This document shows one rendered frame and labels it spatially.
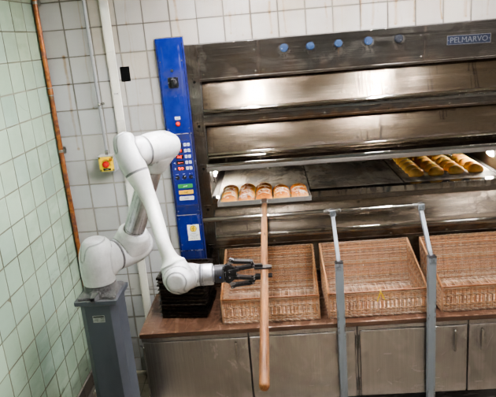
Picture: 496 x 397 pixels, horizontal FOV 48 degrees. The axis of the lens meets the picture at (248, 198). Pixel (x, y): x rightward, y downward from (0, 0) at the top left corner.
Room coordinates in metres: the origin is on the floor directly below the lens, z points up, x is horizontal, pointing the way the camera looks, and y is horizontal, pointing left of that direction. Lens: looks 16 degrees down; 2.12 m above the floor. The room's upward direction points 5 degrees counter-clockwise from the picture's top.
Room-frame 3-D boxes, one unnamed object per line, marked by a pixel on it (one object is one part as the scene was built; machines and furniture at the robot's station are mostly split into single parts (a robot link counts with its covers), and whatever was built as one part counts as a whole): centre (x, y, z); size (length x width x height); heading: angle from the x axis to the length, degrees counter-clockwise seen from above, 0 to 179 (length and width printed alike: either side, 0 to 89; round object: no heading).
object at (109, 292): (2.48, 0.74, 1.03); 0.22 x 0.18 x 0.06; 176
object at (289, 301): (3.07, -0.09, 0.72); 0.56 x 0.49 x 0.28; 86
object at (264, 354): (2.20, -0.04, 1.19); 1.71 x 0.03 x 0.03; 177
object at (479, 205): (3.30, -0.68, 1.02); 1.79 x 0.11 x 0.19; 87
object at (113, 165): (3.34, 0.82, 1.46); 0.10 x 0.07 x 0.10; 87
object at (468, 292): (3.00, -1.29, 0.72); 0.56 x 0.49 x 0.28; 87
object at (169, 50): (4.29, 0.32, 1.07); 1.93 x 0.16 x 2.15; 177
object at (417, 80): (3.30, -0.68, 1.80); 1.79 x 0.11 x 0.19; 87
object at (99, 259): (2.50, 0.73, 1.17); 0.18 x 0.16 x 0.22; 140
